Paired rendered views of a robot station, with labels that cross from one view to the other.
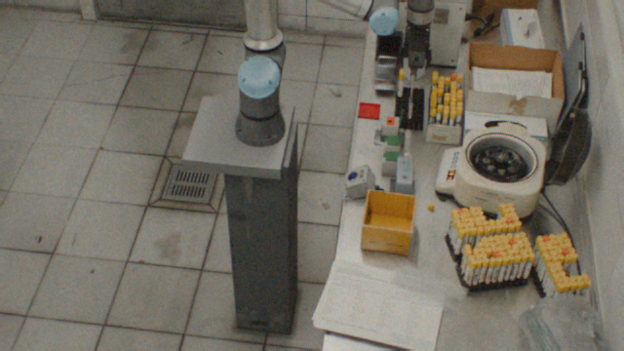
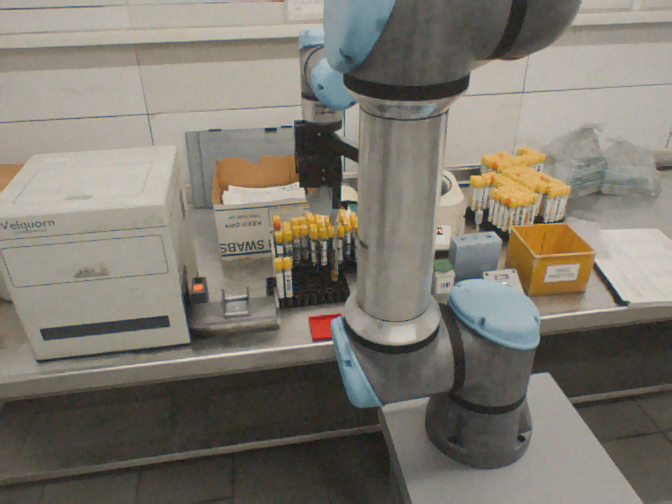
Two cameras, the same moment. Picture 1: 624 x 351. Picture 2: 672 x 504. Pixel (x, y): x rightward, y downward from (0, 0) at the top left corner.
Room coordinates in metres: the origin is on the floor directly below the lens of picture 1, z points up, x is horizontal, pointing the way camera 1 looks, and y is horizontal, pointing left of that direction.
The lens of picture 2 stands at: (2.25, 0.64, 1.55)
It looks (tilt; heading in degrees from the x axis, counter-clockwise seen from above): 31 degrees down; 254
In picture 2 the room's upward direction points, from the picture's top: 1 degrees counter-clockwise
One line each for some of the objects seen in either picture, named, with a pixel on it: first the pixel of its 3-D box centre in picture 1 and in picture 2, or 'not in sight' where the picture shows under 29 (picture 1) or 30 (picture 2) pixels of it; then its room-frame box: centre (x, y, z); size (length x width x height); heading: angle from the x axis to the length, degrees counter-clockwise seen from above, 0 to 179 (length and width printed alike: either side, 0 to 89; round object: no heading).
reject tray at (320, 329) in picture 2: (369, 110); (327, 326); (2.04, -0.18, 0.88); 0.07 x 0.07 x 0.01; 83
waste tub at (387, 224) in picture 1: (388, 222); (547, 258); (1.53, -0.21, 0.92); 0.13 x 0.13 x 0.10; 80
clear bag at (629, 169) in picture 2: not in sight; (627, 163); (1.02, -0.57, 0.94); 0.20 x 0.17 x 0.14; 145
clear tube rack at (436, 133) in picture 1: (444, 112); (317, 252); (2.00, -0.41, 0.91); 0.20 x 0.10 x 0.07; 173
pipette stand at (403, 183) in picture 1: (403, 182); (473, 258); (1.68, -0.26, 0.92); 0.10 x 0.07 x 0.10; 175
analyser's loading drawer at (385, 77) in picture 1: (387, 63); (225, 308); (2.22, -0.24, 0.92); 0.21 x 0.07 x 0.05; 173
